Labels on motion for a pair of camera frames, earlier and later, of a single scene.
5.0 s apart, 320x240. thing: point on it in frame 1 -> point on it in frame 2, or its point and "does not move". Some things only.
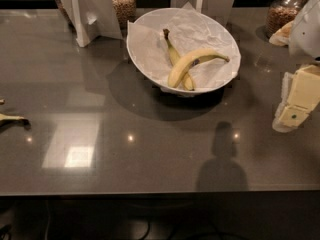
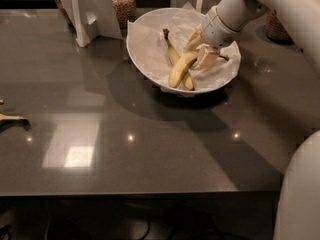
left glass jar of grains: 124,2 does not move
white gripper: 306,30 -> 215,31
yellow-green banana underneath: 187,79 does not move
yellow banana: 182,65 does not move
